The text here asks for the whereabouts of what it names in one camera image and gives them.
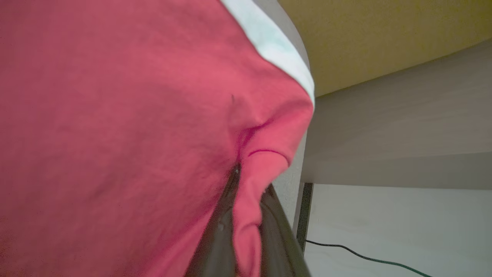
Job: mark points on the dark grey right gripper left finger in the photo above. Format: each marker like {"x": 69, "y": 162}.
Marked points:
{"x": 217, "y": 250}

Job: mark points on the red Bulls 23 shorts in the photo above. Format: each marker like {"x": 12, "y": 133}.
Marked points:
{"x": 115, "y": 134}

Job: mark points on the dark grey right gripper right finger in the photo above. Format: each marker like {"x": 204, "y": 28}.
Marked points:
{"x": 278, "y": 246}

